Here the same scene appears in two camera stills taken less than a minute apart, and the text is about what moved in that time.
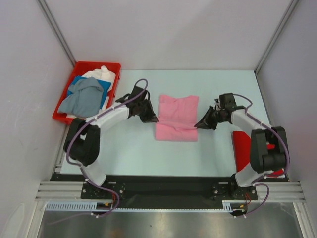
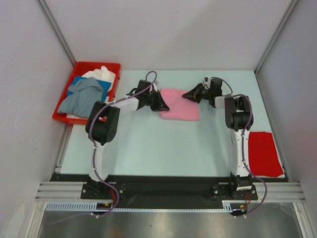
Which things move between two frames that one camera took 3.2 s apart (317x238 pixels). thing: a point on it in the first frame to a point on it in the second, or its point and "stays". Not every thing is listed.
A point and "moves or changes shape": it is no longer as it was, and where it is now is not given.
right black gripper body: (213, 118) to (200, 92)
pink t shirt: (178, 119) moves or changes shape
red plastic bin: (79, 69) stays
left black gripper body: (145, 111) to (154, 101)
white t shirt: (104, 74) stays
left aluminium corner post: (57, 30) stays
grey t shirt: (85, 100) stays
